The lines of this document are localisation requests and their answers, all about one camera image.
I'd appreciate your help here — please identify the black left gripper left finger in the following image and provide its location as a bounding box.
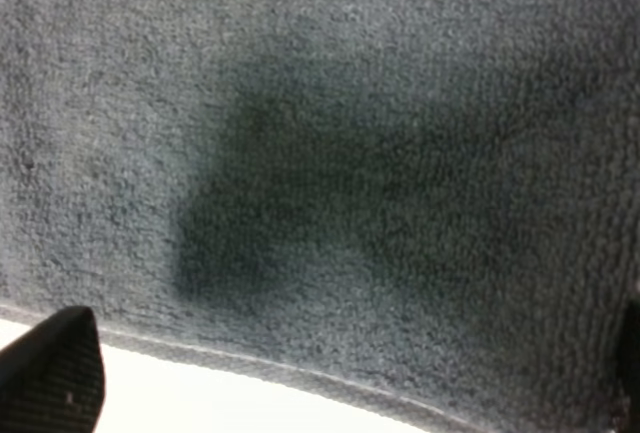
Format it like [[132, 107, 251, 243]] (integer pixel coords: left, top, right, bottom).
[[1, 306, 105, 433]]

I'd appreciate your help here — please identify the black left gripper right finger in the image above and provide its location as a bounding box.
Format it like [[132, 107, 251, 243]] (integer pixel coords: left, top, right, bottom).
[[617, 300, 639, 432]]

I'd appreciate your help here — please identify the grey towel with orange stripe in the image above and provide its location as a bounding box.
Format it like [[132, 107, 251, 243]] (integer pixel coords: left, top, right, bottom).
[[1, 0, 639, 432]]

